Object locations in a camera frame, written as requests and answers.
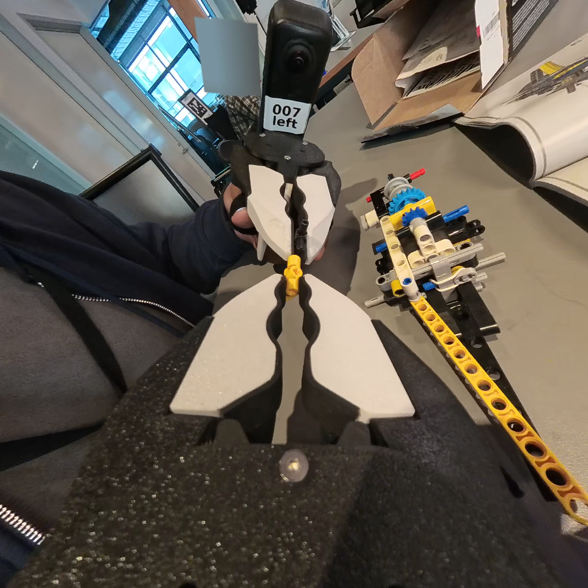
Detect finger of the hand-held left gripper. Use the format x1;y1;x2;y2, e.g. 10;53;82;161
296;174;336;265
247;164;296;259

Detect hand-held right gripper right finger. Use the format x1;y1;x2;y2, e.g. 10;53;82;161
301;274;416;424

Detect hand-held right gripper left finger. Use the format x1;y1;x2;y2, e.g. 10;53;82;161
169;274;282;420

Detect yellow lego connector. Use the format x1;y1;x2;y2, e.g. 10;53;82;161
283;255;303;300

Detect person's left forearm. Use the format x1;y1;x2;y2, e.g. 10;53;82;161
131;198;253;295

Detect partly built lego vehicle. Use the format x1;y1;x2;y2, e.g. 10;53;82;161
364;168;588;526

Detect lego instruction booklet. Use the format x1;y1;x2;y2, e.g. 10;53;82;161
454;39;588;207

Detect person's left hand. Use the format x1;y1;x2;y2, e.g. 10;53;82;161
223;183;259;239

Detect brown cardboard box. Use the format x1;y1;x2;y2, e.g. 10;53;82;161
351;0;513;143

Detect black and white marker sign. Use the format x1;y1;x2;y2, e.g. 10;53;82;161
177;89;214;125

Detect black framed panel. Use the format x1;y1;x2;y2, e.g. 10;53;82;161
80;145;199;214

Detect printed paper sheets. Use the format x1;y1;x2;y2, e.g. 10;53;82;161
396;32;483;99

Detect navy zip jacket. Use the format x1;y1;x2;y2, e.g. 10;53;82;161
0;170;253;588

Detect black printed carton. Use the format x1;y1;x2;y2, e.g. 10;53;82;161
505;0;588;65

